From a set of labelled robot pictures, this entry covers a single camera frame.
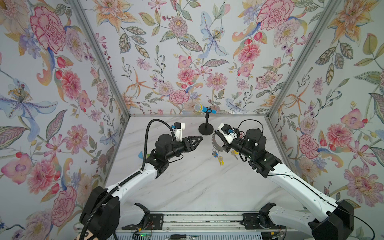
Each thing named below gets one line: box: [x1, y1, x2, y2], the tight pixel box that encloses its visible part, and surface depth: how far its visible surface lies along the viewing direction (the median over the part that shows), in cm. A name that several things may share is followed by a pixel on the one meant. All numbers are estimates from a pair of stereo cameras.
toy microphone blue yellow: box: [194, 103, 218, 114], surface depth 95 cm
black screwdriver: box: [170, 234, 201, 240], surface depth 72 cm
